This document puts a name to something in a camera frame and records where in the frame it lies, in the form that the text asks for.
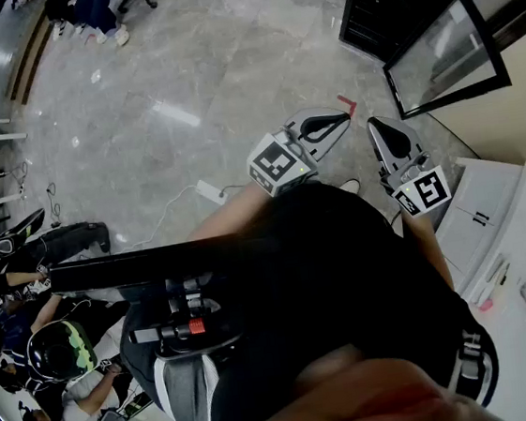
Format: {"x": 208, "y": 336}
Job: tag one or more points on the black glass-door fridge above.
{"x": 392, "y": 15}

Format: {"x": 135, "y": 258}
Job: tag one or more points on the small pink object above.
{"x": 485, "y": 306}

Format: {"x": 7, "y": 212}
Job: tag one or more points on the white power strip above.
{"x": 209, "y": 191}

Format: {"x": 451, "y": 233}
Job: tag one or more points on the person's face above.
{"x": 360, "y": 401}

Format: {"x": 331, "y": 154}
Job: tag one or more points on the black pen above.
{"x": 504, "y": 273}

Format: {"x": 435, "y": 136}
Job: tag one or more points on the black green helmet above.
{"x": 58, "y": 355}

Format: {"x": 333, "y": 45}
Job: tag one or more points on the wooden platform step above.
{"x": 31, "y": 61}

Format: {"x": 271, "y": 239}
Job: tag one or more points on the person's right forearm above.
{"x": 430, "y": 252}

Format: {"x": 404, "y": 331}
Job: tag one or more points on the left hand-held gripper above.
{"x": 276, "y": 163}

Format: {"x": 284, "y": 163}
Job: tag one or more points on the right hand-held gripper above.
{"x": 426, "y": 191}

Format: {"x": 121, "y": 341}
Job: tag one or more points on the person's left forearm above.
{"x": 230, "y": 213}

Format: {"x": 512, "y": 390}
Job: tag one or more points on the person's white shoe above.
{"x": 350, "y": 186}

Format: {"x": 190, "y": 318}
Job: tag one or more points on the white pen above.
{"x": 494, "y": 269}

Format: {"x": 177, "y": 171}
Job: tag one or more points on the person's black shirt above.
{"x": 320, "y": 255}

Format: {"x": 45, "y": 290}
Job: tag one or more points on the black chest-mounted device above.
{"x": 156, "y": 264}

